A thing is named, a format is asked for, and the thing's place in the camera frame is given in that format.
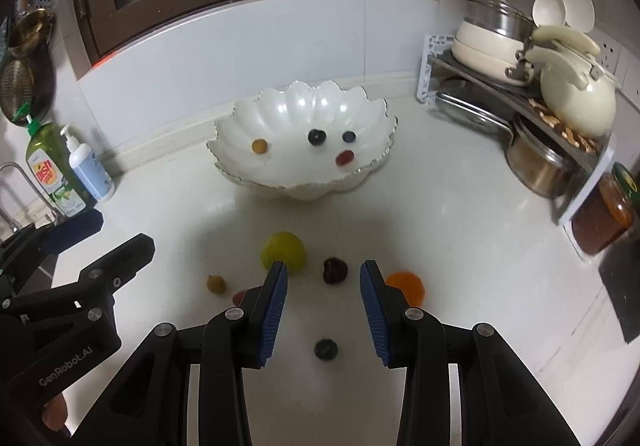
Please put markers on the dark berry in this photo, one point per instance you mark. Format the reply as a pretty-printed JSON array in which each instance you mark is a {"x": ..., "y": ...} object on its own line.
[{"x": 315, "y": 136}]

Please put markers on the white wall outlet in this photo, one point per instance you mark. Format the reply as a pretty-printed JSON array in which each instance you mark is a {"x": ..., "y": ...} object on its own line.
[{"x": 612, "y": 58}]

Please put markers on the green apple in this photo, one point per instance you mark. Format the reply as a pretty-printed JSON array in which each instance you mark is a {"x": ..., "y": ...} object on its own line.
[{"x": 282, "y": 248}]

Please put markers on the red grape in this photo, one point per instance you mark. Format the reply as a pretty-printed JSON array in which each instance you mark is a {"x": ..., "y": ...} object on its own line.
[
  {"x": 239, "y": 297},
  {"x": 344, "y": 157}
]

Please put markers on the large brown longan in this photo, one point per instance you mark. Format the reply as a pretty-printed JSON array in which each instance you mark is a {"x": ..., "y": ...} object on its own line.
[{"x": 259, "y": 145}]

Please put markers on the white pump soap bottle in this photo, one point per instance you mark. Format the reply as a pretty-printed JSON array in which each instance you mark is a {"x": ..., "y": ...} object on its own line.
[{"x": 92, "y": 175}]

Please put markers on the person's left hand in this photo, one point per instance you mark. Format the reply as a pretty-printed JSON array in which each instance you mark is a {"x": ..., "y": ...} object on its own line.
[{"x": 54, "y": 413}]

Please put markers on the blueberry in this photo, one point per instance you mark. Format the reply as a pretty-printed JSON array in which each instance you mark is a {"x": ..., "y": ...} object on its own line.
[
  {"x": 326, "y": 349},
  {"x": 348, "y": 137}
]

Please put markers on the grey counter shelf rack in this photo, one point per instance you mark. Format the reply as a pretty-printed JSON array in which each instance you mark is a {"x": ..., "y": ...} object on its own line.
[{"x": 429, "y": 70}]

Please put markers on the glass sauce jar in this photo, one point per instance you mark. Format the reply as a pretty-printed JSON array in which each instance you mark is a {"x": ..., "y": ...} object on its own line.
[{"x": 600, "y": 221}]

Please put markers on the green dish soap bottle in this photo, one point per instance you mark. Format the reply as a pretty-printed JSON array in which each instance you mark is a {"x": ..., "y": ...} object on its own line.
[{"x": 50, "y": 170}]

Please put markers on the brass saucepan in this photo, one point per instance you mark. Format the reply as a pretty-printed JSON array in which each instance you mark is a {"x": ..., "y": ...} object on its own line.
[{"x": 30, "y": 33}]

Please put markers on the white scalloped bowl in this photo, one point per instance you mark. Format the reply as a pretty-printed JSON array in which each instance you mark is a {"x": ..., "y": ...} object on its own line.
[{"x": 290, "y": 110}]

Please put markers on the cream pot with glass lid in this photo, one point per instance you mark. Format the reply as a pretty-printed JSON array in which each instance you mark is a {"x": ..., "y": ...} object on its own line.
[{"x": 480, "y": 45}]

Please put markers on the wooden trivet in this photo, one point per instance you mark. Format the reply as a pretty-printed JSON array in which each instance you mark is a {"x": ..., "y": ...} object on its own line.
[{"x": 565, "y": 130}]

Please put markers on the thin chrome faucet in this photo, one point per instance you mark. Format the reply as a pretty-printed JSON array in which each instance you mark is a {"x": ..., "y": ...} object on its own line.
[{"x": 37, "y": 192}]

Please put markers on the black frying pan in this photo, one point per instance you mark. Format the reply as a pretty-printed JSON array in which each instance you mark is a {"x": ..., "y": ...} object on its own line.
[{"x": 17, "y": 85}]

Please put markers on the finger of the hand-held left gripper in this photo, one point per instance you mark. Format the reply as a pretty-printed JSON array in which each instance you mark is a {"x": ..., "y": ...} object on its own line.
[
  {"x": 75, "y": 228},
  {"x": 125, "y": 258}
]

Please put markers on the cream kettle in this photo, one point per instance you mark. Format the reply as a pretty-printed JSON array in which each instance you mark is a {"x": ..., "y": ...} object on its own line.
[{"x": 575, "y": 95}]

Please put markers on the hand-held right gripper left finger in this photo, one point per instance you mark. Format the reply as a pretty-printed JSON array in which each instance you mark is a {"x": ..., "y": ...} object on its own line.
[{"x": 272, "y": 316}]

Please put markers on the orange tangerine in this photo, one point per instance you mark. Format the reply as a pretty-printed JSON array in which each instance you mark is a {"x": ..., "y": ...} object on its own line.
[{"x": 410, "y": 288}]

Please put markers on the small brown longan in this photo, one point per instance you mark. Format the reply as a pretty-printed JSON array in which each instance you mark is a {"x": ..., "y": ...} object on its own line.
[{"x": 215, "y": 284}]

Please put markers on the steel pot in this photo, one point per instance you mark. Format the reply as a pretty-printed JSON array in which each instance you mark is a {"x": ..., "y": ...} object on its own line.
[{"x": 540, "y": 165}]

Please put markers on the dark plum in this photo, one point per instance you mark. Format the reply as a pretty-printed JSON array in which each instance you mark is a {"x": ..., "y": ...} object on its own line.
[{"x": 334, "y": 271}]

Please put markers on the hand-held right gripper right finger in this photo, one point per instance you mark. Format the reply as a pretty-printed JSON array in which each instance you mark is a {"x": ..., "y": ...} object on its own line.
[{"x": 372, "y": 316}]

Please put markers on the steel tray under rack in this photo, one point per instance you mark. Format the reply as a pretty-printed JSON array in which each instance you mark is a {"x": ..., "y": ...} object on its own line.
[{"x": 470, "y": 110}]

